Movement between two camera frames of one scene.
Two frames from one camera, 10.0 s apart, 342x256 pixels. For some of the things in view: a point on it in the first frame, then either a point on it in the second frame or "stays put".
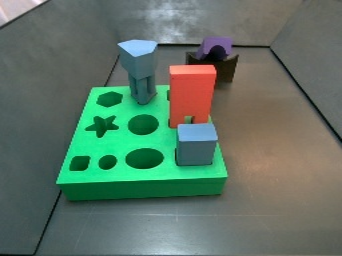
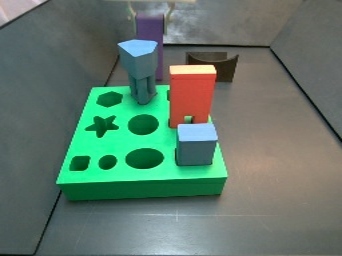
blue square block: x=197 y=143 stays put
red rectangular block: x=193 y=90 stays put
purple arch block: x=212 y=41 → x=150 y=29
